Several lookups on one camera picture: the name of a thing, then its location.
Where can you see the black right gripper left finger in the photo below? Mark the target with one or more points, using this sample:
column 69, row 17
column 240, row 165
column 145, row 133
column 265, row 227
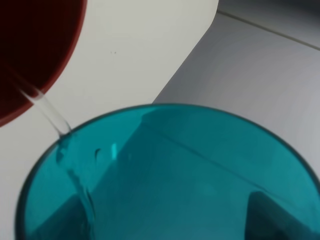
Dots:
column 69, row 222

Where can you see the teal transparent plastic cup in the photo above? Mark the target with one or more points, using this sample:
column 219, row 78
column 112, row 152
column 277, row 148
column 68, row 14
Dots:
column 167, row 172

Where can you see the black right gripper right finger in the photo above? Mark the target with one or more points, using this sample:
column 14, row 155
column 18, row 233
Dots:
column 266, row 220

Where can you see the red plastic cup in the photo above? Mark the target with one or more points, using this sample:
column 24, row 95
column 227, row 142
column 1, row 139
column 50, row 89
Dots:
column 37, row 39

